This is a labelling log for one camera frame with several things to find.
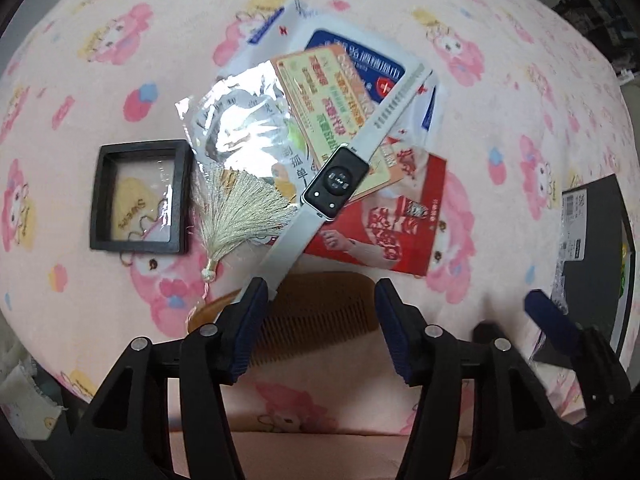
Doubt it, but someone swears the wooden comb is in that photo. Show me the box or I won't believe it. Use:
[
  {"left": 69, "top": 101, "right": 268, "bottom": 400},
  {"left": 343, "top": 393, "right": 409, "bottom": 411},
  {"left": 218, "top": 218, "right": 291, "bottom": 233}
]
[{"left": 186, "top": 270, "right": 384, "bottom": 371}]

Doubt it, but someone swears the black storage box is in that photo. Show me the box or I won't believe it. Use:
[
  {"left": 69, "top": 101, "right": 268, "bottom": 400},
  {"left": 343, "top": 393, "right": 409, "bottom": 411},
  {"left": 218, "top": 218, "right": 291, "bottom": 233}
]
[{"left": 534, "top": 174, "right": 636, "bottom": 368}]

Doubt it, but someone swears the red packet sachet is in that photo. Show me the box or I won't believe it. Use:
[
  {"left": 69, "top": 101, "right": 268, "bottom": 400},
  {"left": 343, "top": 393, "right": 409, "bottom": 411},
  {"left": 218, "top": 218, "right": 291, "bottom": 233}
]
[{"left": 306, "top": 148, "right": 447, "bottom": 276}]

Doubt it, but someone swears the beige tassel bookmark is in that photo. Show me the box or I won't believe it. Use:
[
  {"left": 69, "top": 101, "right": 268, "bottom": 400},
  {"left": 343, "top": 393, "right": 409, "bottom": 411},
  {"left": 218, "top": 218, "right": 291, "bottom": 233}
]
[{"left": 185, "top": 164, "right": 302, "bottom": 321}]

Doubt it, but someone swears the white smart watch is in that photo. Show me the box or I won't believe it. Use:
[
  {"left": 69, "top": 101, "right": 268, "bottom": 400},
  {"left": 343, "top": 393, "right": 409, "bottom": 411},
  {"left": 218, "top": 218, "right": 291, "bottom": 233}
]
[{"left": 254, "top": 63, "right": 434, "bottom": 298}]

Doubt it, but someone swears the silver foil girl sticker pack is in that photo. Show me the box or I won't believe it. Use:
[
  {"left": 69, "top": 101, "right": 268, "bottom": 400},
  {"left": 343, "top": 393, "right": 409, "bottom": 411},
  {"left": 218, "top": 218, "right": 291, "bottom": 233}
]
[{"left": 176, "top": 62, "right": 318, "bottom": 204}]

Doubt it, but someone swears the orange green card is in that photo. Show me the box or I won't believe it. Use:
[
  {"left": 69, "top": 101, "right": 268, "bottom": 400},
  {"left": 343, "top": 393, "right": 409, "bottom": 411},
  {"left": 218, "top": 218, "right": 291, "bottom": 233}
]
[{"left": 269, "top": 44, "right": 375, "bottom": 204}]

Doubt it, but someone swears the blue white wipes pack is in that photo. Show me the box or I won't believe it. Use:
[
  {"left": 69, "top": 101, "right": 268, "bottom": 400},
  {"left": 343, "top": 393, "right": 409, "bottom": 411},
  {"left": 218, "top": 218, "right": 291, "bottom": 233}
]
[{"left": 213, "top": 0, "right": 442, "bottom": 148}]

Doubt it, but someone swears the pink cartoon bedspread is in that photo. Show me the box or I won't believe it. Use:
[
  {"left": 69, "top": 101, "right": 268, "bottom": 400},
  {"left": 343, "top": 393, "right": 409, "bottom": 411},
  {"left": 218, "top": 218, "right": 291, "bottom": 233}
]
[{"left": 1, "top": 0, "right": 639, "bottom": 479}]

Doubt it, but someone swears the black square display frame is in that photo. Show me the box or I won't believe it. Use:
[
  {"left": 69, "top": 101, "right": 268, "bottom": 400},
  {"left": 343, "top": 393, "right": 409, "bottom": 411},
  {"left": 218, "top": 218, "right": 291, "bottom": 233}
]
[{"left": 89, "top": 140, "right": 193, "bottom": 256}]

